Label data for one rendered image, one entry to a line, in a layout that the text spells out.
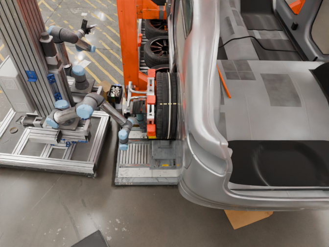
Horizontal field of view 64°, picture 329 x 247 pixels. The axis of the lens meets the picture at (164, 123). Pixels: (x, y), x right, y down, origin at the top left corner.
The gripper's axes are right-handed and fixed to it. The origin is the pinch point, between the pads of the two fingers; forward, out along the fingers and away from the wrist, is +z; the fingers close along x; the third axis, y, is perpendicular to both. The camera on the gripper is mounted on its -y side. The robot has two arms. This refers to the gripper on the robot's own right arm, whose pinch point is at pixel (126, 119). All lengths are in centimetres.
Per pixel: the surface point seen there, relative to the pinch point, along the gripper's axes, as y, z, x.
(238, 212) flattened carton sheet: -81, -61, -118
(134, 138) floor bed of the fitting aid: -82, 38, -3
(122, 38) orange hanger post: 53, 56, 3
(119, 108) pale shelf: -38, 51, 13
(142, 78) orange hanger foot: 0, 61, -15
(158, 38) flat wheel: -33, 193, -37
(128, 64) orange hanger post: 22, 56, 0
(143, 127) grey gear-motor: -54, 35, -15
